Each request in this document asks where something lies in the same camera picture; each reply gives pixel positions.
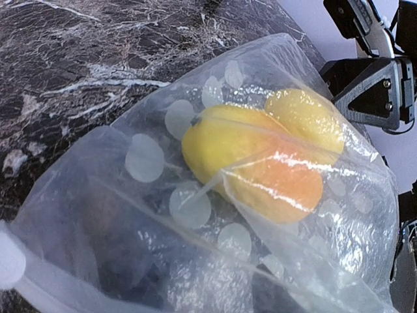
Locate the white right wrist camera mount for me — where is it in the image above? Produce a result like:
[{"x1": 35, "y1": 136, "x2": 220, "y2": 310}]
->
[{"x1": 348, "y1": 1, "x2": 395, "y2": 59}]

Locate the clear zip top bag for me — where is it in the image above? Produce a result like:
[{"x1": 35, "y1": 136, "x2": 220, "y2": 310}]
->
[{"x1": 1, "y1": 33, "x2": 399, "y2": 312}]

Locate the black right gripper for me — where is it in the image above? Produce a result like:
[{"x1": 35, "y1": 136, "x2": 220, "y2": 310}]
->
[{"x1": 320, "y1": 57, "x2": 415, "y2": 130}]

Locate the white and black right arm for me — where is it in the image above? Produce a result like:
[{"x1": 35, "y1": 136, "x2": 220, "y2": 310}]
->
[{"x1": 320, "y1": 1, "x2": 416, "y2": 134}]

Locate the orange yellow fake mango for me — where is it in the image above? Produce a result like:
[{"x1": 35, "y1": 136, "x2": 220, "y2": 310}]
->
[{"x1": 182, "y1": 104, "x2": 323, "y2": 223}]

